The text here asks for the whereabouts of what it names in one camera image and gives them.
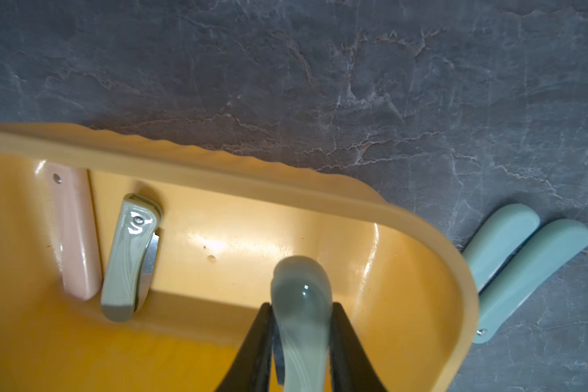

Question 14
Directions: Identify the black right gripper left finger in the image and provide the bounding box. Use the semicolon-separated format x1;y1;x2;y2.
216;303;275;392

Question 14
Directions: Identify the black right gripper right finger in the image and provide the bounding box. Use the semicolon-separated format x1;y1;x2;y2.
329;302;386;392

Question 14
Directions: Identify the olive green folding fruit knife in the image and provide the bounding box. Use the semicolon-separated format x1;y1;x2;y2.
270;256;333;391

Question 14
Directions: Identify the yellow plastic storage tray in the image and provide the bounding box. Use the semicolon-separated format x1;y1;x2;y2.
0;123;479;391

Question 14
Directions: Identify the grey green folding fruit knife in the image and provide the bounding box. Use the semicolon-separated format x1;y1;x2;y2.
101;194;163;323

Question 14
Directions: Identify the teal folding fruit knife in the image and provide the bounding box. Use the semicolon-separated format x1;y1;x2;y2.
474;219;588;344
462;204;541;292

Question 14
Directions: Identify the pink folding fruit knife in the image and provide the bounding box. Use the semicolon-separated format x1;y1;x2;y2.
45;163;102;301

